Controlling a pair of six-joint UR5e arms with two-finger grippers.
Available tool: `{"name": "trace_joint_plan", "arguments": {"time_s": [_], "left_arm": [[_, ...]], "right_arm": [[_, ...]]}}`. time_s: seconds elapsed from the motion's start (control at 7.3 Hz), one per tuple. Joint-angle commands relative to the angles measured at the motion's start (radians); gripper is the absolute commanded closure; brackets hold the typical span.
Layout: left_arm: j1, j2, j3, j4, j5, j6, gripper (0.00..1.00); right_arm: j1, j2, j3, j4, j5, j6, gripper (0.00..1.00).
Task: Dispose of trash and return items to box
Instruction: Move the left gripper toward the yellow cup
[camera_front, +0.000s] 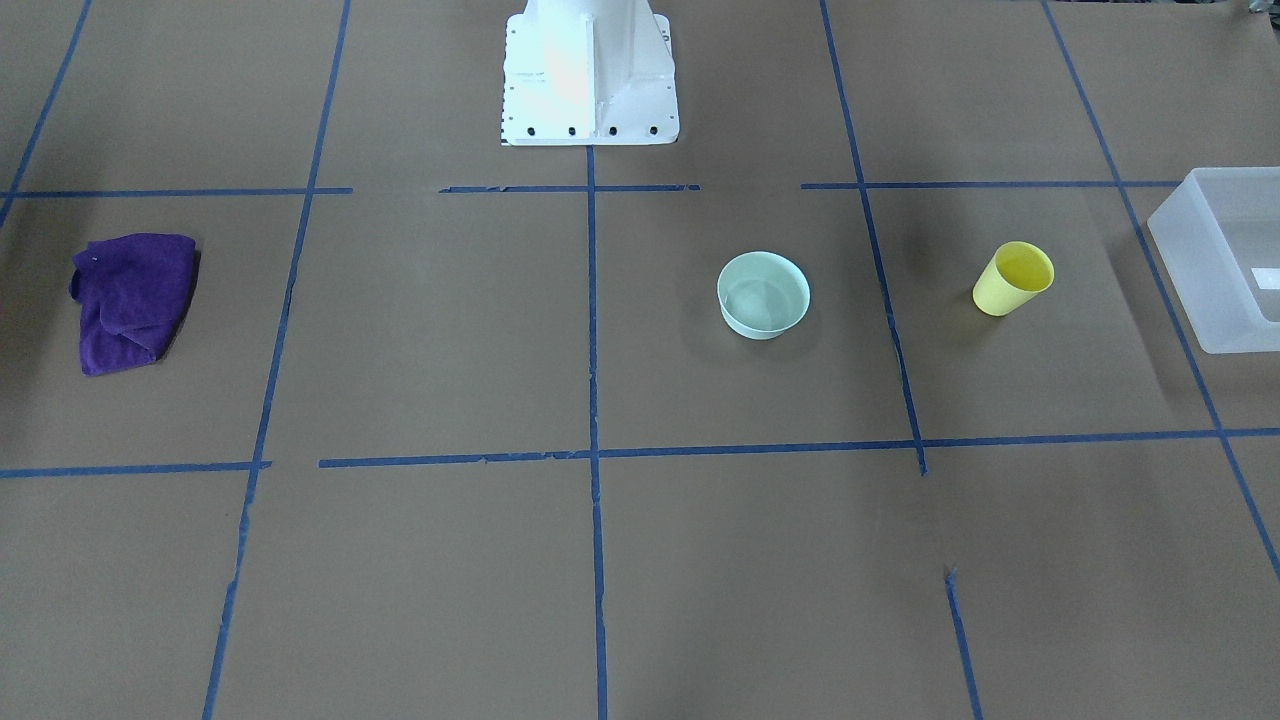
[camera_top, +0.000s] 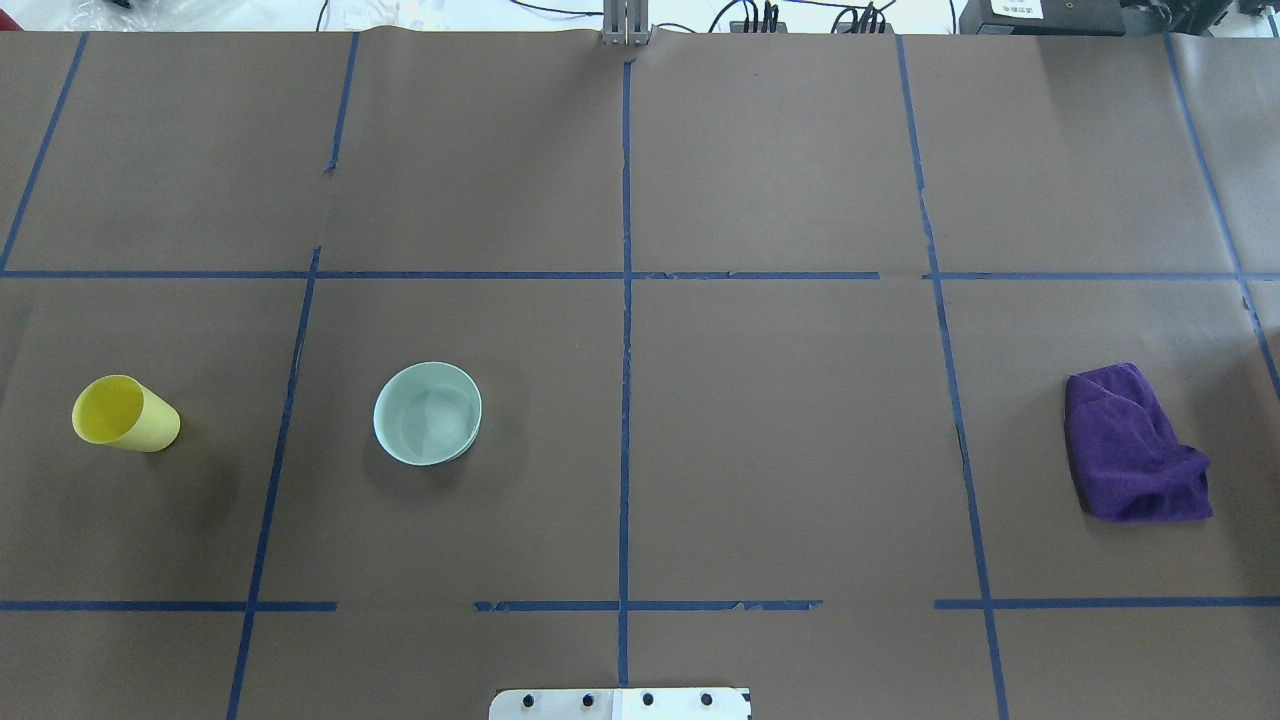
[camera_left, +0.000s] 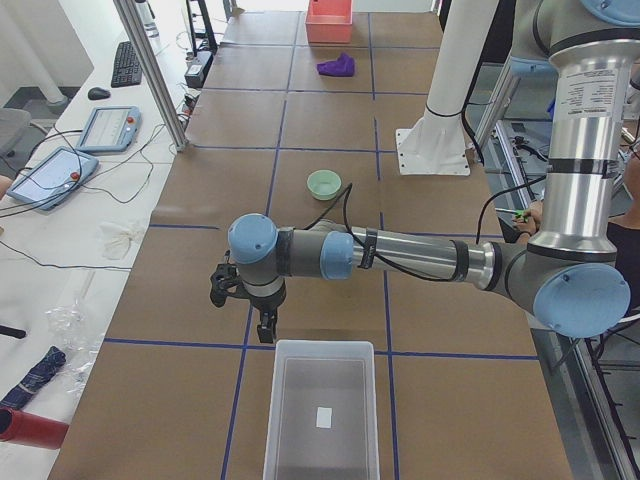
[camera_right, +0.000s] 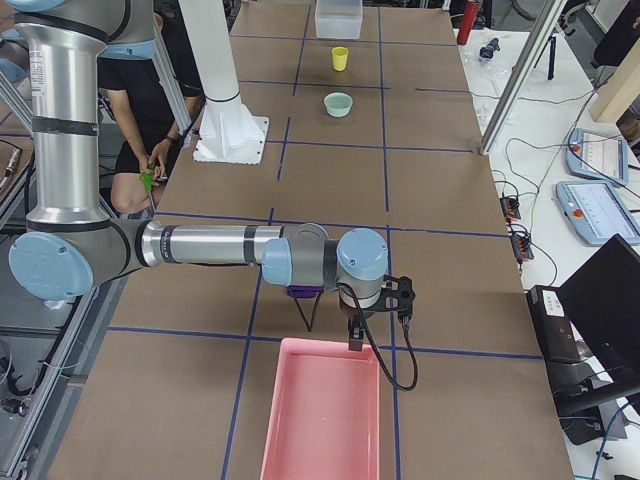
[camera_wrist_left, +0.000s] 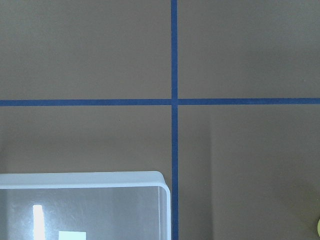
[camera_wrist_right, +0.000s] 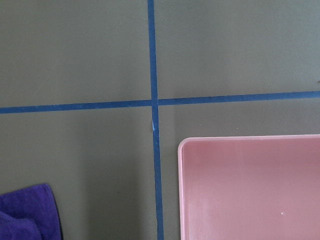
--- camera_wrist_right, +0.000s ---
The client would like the purple cloth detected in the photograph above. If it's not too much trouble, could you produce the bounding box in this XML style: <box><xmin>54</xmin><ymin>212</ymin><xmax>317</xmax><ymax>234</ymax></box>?
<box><xmin>0</xmin><ymin>183</ymin><xmax>63</xmax><ymax>240</ymax></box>

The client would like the pink plastic box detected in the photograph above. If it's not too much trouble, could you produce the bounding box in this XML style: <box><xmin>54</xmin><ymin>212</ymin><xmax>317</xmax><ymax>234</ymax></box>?
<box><xmin>177</xmin><ymin>134</ymin><xmax>320</xmax><ymax>240</ymax></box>

